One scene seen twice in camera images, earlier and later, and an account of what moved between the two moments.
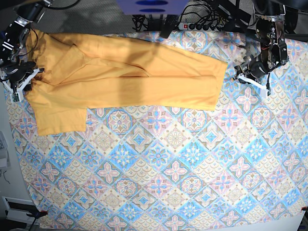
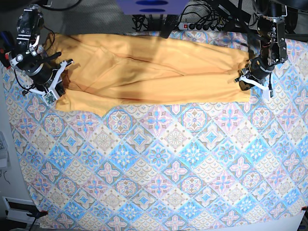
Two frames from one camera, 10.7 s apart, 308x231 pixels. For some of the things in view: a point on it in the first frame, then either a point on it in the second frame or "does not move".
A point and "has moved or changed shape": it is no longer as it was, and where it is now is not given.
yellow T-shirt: x=77 y=71 has moved or changed shape
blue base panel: x=152 y=7 does not move
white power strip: x=200 y=26 does not move
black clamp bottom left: x=36 y=213 does not move
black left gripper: x=18 y=72 to x=43 y=76
